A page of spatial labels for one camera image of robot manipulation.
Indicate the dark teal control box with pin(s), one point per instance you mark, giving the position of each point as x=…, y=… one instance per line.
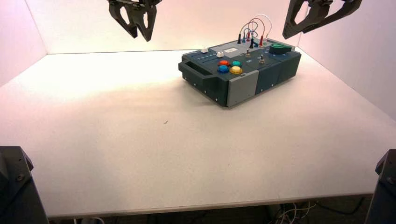
x=241, y=88

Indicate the metal toggle switch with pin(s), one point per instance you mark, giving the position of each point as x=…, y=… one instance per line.
x=247, y=53
x=261, y=59

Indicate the white banana plug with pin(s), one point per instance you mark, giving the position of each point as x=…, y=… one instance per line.
x=266, y=39

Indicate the blue push button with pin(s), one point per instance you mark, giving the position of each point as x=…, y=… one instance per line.
x=223, y=69

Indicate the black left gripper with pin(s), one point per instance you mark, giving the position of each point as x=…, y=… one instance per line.
x=136, y=2

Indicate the black banana plug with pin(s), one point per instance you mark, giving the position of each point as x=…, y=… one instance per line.
x=251, y=43
x=239, y=38

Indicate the white slider knob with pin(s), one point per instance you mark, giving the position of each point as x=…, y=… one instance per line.
x=220, y=54
x=204, y=50

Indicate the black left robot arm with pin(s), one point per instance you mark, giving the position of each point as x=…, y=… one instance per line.
x=17, y=188

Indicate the teal push button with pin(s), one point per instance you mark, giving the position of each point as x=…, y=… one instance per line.
x=236, y=63

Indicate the red push button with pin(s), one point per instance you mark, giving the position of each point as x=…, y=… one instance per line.
x=223, y=63

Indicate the red banana plug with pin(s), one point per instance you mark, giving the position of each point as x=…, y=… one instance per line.
x=248, y=36
x=261, y=41

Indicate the yellow push button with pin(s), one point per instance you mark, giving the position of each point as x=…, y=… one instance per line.
x=236, y=70

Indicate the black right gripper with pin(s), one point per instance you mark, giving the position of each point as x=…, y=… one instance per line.
x=325, y=5

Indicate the green rotary knob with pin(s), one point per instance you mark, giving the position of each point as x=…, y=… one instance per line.
x=280, y=48

